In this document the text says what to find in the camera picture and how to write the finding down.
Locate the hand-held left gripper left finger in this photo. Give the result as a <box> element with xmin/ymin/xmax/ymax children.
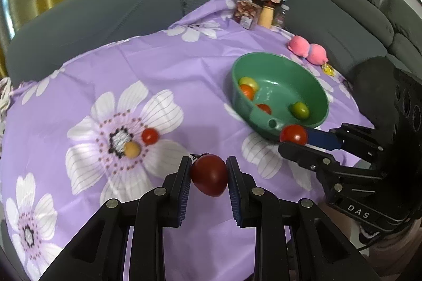
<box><xmin>39</xmin><ymin>156</ymin><xmax>192</xmax><ymax>281</ymax></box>

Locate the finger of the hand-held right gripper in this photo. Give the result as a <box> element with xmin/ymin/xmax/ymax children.
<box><xmin>305</xmin><ymin>123</ymin><xmax>385</xmax><ymax>166</ymax></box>
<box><xmin>278</xmin><ymin>142</ymin><xmax>386</xmax><ymax>203</ymax></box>

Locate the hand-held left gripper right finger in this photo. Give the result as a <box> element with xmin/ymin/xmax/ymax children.
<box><xmin>226</xmin><ymin>156</ymin><xmax>383</xmax><ymax>281</ymax></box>

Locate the large red tomato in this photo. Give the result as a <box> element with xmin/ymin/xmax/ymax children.
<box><xmin>190</xmin><ymin>154</ymin><xmax>229</xmax><ymax>198</ymax></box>

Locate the green tomato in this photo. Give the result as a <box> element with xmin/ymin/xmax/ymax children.
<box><xmin>289</xmin><ymin>102</ymin><xmax>310</xmax><ymax>119</ymax></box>

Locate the green plastic bowl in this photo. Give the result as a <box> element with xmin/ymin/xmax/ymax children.
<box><xmin>231</xmin><ymin>52</ymin><xmax>330</xmax><ymax>140</ymax></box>

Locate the orange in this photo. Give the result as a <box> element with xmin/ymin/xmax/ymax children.
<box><xmin>239</xmin><ymin>85</ymin><xmax>255</xmax><ymax>101</ymax></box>

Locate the yellow-green tomato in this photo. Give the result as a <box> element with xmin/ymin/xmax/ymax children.
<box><xmin>239</xmin><ymin>77</ymin><xmax>259</xmax><ymax>89</ymax></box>

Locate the small tan longan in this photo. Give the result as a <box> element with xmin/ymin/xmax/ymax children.
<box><xmin>123</xmin><ymin>141</ymin><xmax>142</xmax><ymax>158</ymax></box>

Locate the black and white shoe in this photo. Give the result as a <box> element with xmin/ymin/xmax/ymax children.
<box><xmin>358</xmin><ymin>220</ymin><xmax>383</xmax><ymax>244</ymax></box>

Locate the person's leg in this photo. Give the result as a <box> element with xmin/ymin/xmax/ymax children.
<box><xmin>372</xmin><ymin>225</ymin><xmax>419</xmax><ymax>255</ymax></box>

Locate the purple floral cloth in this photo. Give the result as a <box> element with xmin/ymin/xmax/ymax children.
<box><xmin>0</xmin><ymin>0</ymin><xmax>376</xmax><ymax>281</ymax></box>

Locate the grey recliner sofa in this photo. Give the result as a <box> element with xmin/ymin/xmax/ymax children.
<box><xmin>285</xmin><ymin>0</ymin><xmax>422</xmax><ymax>84</ymax></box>

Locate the dark glass jar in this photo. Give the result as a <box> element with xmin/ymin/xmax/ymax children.
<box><xmin>273</xmin><ymin>5</ymin><xmax>289</xmax><ymax>29</ymax></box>

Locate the yellow cylinder bottle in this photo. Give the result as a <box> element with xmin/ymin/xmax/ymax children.
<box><xmin>257</xmin><ymin>4</ymin><xmax>275</xmax><ymax>27</ymax></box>

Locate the red patterned snack bag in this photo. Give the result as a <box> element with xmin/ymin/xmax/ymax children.
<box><xmin>234</xmin><ymin>0</ymin><xmax>261</xmax><ymax>29</ymax></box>

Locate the white patterned cloth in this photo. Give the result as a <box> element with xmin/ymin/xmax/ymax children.
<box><xmin>0</xmin><ymin>77</ymin><xmax>14</xmax><ymax>117</ymax></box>

